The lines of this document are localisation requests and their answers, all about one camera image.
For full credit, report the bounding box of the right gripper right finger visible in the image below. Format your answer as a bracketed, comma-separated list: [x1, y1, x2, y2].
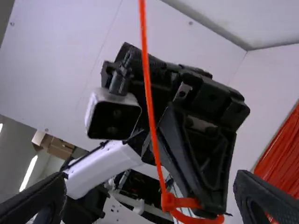
[233, 169, 299, 224]

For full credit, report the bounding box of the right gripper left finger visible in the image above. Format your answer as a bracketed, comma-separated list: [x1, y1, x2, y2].
[0, 171, 69, 224]

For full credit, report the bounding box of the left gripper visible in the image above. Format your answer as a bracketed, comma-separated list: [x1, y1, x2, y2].
[100, 42, 251, 212]

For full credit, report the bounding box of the orange cable tie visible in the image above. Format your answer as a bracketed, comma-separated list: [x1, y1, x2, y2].
[137, 0, 225, 224]

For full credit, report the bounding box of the brown cardboard box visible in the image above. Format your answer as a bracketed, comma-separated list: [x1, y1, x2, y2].
[31, 130, 76, 161]

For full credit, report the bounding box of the row of orange cable ties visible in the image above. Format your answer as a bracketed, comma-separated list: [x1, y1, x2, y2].
[253, 100, 299, 199]

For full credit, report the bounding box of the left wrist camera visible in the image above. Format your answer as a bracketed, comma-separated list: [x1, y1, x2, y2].
[84, 87, 143, 141]

